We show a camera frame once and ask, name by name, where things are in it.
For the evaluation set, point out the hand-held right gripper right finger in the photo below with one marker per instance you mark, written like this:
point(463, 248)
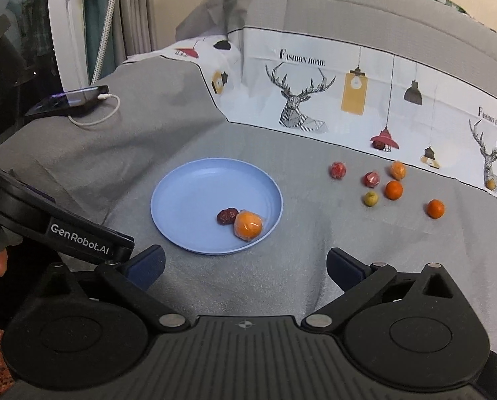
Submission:
point(344, 266)

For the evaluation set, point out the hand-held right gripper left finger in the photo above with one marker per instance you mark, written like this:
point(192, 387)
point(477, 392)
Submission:
point(148, 264)

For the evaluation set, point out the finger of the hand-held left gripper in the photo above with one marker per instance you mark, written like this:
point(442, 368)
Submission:
point(123, 248)

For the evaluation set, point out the small yellow-green fruit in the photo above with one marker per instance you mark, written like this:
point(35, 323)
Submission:
point(370, 198)

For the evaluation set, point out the blue plate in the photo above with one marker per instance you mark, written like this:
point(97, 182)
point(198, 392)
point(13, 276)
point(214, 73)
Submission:
point(198, 191)

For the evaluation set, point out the small orange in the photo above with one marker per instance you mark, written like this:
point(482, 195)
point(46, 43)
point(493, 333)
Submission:
point(393, 190)
point(435, 208)

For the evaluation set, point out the red plastic-wrapped fruit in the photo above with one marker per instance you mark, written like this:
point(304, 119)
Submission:
point(371, 179)
point(338, 170)

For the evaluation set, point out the plastic-wrapped orange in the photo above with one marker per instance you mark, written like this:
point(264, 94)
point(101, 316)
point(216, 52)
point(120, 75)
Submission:
point(248, 225)
point(398, 170)

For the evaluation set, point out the dried red date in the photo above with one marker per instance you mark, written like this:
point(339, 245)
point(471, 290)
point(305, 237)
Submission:
point(379, 145)
point(225, 216)

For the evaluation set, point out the black smartphone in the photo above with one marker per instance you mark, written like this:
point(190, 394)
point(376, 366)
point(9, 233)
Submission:
point(65, 102)

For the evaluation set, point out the dark glass pane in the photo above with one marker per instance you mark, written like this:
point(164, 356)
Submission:
point(28, 41)

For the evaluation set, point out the white dotted pole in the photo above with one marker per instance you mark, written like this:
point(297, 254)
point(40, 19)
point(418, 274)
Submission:
point(107, 33)

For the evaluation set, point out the grey curtain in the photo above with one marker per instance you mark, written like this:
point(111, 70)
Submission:
point(138, 8)

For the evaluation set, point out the white door frame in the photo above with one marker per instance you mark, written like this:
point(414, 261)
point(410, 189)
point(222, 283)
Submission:
point(65, 29)

